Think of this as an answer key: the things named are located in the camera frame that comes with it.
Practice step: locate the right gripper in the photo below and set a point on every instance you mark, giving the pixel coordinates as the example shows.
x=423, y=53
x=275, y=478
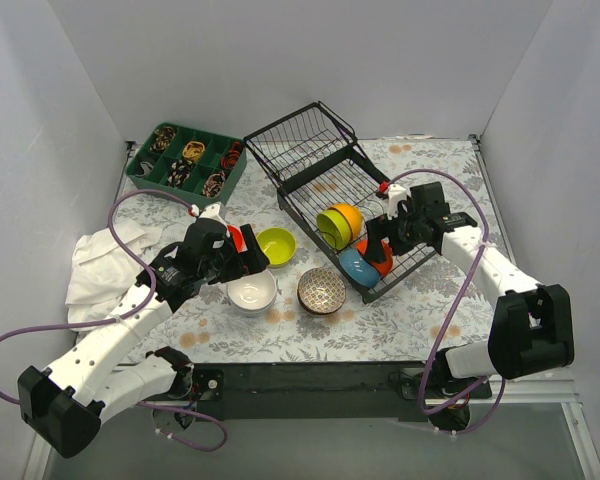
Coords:
x=387, y=232

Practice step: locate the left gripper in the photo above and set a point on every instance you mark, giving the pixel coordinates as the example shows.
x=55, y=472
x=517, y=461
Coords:
x=234, y=258

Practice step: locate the red orange bowl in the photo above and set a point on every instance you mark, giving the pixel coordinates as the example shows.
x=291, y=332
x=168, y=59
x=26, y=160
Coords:
x=237, y=237

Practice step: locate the lime green bowl back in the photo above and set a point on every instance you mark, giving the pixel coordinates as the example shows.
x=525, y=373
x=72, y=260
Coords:
x=278, y=244

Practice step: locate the lime green bowl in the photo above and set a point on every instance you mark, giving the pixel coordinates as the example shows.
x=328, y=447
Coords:
x=334, y=228
x=278, y=244

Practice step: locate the yellow orange bowl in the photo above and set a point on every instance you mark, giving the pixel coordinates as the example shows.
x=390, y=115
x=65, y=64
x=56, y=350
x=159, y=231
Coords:
x=352, y=215

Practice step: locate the lime green bowl front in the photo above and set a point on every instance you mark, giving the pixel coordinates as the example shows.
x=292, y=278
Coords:
x=334, y=228

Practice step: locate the blue bowl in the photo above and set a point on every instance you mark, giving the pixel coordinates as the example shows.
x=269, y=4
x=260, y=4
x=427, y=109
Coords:
x=358, y=269

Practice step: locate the brown patterned bowl row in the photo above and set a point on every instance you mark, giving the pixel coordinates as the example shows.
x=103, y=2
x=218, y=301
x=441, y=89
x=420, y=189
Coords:
x=321, y=306
x=319, y=282

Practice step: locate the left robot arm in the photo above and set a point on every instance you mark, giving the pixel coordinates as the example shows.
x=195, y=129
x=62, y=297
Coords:
x=67, y=402

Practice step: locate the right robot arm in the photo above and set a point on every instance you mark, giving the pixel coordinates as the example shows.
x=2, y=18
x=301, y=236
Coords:
x=531, y=330

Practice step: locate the floral patterned table mat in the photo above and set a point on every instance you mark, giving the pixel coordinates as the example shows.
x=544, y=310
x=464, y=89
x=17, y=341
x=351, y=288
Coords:
x=401, y=325

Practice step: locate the pink floral rolled belt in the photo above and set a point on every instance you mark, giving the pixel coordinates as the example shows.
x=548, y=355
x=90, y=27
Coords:
x=214, y=184

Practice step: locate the red black rolled belt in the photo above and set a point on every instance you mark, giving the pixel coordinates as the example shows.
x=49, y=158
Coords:
x=231, y=157

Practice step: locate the green compartment organizer tray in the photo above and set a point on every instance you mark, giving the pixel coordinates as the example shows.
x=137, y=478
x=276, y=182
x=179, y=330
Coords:
x=197, y=166

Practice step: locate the dark floral rolled belt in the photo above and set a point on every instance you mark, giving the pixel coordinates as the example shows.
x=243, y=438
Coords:
x=179, y=173

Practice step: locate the yellow rolled belt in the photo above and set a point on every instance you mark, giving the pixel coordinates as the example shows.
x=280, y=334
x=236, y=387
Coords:
x=193, y=151

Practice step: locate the grey rolled belt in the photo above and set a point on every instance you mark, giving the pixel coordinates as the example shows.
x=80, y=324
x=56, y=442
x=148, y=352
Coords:
x=143, y=168

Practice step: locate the brown patterned rolled belt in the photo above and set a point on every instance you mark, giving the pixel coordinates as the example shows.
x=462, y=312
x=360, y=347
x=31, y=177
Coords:
x=163, y=137

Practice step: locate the white crumpled cloth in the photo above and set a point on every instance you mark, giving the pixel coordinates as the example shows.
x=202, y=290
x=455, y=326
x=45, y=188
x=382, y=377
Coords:
x=101, y=273

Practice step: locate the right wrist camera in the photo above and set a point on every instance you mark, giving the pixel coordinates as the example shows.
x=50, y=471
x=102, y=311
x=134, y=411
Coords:
x=394, y=193

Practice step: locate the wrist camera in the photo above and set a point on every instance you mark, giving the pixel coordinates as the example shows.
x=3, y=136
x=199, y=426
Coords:
x=215, y=211
x=394, y=193

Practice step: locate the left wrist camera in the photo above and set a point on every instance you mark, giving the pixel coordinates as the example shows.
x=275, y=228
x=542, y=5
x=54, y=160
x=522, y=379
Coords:
x=215, y=211

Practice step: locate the black wire dish rack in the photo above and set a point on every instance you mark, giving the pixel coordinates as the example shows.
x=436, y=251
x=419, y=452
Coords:
x=314, y=159

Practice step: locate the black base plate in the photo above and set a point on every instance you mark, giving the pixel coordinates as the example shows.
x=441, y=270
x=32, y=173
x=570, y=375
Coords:
x=307, y=390

